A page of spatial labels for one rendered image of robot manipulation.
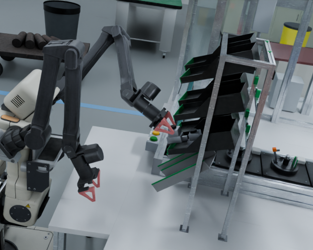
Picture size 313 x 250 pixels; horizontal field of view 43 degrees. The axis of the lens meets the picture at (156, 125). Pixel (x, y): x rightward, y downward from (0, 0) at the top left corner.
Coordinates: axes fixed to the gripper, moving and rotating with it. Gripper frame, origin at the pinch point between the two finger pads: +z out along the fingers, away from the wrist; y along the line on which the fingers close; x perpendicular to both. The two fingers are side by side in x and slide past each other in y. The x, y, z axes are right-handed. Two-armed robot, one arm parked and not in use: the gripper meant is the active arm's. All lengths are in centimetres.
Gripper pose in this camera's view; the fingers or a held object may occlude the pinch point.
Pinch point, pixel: (173, 130)
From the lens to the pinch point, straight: 164.7
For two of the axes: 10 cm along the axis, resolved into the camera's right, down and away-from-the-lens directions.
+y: 3.0, -4.1, 8.6
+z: 7.9, 6.2, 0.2
